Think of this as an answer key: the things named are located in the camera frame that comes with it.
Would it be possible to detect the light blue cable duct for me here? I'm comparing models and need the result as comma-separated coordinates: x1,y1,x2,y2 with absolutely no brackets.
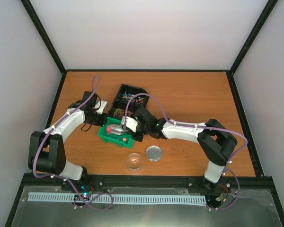
27,192,206,206

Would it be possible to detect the silver jar lid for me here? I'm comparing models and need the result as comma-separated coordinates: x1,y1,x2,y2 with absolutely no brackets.
145,145,163,162

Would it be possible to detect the metal scoop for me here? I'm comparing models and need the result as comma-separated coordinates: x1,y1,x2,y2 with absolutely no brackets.
106,124,127,136

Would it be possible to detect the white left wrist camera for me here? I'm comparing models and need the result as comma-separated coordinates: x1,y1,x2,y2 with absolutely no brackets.
94,101,108,114

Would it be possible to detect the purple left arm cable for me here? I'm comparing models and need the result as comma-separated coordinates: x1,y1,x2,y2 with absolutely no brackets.
32,76,114,211

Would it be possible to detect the green plastic bin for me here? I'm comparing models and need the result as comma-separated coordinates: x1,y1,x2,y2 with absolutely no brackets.
97,117,133,148

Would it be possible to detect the black plastic bin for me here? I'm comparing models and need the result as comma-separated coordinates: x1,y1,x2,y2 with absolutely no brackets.
106,83,151,142

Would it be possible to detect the clear plastic jar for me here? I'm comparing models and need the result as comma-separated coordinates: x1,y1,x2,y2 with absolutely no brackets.
126,153,143,172

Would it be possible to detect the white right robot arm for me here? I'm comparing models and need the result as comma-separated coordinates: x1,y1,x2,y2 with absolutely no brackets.
125,107,238,191

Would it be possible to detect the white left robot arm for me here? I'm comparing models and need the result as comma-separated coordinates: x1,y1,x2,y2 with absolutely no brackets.
28,91,108,191

